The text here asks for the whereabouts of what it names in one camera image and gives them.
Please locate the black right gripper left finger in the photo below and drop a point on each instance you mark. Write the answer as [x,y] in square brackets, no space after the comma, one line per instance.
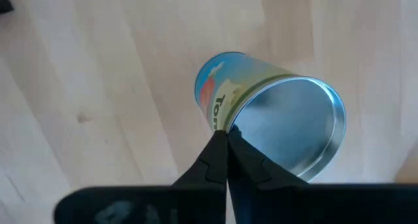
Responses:
[183,204]

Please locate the black table frame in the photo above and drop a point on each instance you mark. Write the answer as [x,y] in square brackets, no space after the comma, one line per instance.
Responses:
[5,5]

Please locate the tomato can blue green label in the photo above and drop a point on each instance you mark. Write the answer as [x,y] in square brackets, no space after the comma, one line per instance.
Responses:
[287,126]

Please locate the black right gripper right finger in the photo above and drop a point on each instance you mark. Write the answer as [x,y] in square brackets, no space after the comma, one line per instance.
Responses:
[294,204]

